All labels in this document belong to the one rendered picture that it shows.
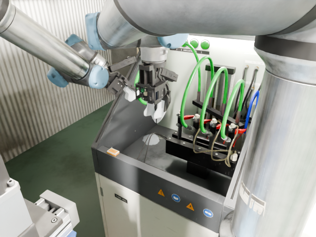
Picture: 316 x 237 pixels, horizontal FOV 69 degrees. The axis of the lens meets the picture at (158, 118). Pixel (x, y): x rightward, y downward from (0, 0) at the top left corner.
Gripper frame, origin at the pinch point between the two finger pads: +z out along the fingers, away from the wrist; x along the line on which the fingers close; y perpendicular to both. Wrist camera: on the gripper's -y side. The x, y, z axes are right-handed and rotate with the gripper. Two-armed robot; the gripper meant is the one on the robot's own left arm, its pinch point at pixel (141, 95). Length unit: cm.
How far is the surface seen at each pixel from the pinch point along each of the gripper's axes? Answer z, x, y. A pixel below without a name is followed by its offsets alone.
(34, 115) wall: -20, -203, 81
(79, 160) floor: 42, -156, 85
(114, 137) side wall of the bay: 9.6, -20.4, 23.8
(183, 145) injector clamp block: 30.1, 4.0, 5.7
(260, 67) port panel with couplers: 33, 10, -45
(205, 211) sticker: 38, 30, 21
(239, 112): 33.7, 16.6, -20.0
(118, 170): 15.4, -4.3, 33.7
